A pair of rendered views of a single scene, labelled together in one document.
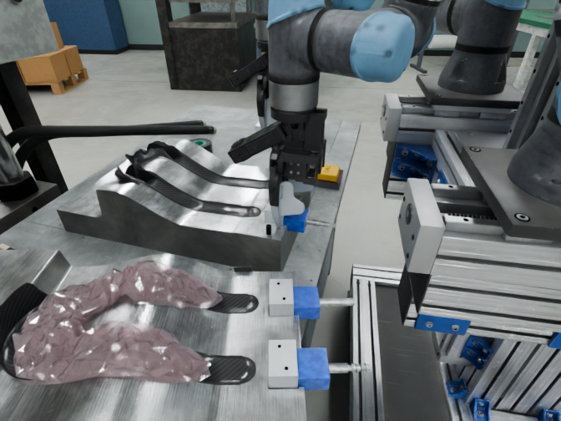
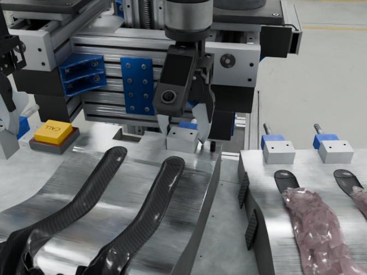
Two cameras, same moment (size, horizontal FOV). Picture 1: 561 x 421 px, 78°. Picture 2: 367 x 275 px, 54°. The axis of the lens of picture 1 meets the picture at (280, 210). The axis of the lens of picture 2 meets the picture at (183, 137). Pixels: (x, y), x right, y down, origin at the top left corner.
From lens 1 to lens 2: 0.75 m
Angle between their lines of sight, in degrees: 70
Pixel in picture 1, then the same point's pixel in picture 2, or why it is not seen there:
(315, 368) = (332, 138)
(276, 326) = (301, 160)
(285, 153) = (207, 66)
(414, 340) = not seen: hidden behind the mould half
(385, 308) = not seen: hidden behind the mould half
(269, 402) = (359, 162)
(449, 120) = (71, 24)
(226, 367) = (344, 185)
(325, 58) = not seen: outside the picture
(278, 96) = (208, 13)
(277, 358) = (339, 148)
